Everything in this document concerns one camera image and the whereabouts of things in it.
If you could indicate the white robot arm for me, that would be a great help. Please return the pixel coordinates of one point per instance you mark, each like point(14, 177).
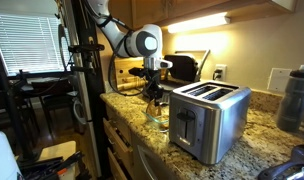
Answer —
point(146, 43)

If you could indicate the white wall outlet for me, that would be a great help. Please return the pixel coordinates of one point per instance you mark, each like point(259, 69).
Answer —
point(220, 72)

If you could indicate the slice of toast bread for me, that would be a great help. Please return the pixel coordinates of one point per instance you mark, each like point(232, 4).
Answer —
point(153, 110)

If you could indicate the stainless steel two-slot toaster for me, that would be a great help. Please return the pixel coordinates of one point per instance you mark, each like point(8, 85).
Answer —
point(220, 111)

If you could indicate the white blank wall plate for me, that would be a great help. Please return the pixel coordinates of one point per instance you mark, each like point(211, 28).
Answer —
point(278, 79)

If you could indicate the window blinds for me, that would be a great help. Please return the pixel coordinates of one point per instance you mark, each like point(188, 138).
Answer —
point(30, 43)

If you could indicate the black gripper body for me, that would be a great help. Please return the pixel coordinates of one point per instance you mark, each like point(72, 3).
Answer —
point(152, 88)

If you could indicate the black panini grill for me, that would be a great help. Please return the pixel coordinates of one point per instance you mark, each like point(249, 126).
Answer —
point(187, 68)

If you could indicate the under-cabinet light strip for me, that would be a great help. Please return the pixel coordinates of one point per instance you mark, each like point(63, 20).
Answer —
point(199, 23)

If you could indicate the wooden cutting board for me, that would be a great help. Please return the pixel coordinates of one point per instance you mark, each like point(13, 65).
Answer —
point(124, 79)

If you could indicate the dark water bottle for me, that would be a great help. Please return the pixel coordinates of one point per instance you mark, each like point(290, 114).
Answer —
point(291, 109)

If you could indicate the black toaster lever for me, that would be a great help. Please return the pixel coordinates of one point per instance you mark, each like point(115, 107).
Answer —
point(185, 117)

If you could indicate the dark dining chair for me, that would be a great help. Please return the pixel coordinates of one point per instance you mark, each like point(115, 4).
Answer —
point(54, 95)

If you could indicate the black vertical robot stand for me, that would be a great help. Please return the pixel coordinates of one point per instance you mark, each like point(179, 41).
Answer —
point(83, 32)

